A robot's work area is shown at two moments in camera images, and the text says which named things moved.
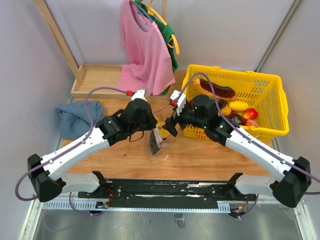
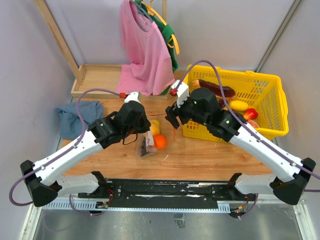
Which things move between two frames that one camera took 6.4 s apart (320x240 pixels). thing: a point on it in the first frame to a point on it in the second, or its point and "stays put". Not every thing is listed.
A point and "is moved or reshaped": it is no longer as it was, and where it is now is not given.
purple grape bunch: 221,103 stays put
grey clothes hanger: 141,10 stays put
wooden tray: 100,81 stays put
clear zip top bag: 156,143 is moved or reshaped
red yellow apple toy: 250,113 stays put
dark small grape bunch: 153,143 to 143,147
